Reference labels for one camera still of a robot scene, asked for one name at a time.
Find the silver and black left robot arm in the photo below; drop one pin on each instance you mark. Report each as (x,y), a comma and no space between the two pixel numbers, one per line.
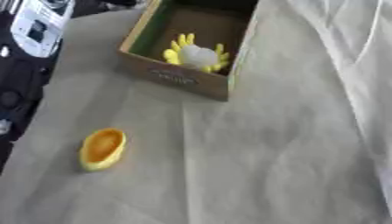
(25,58)

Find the tan cardboard box green inside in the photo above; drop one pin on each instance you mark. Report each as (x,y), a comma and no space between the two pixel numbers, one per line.
(173,76)

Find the yellow and white soft toy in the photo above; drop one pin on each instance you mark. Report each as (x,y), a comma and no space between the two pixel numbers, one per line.
(197,55)

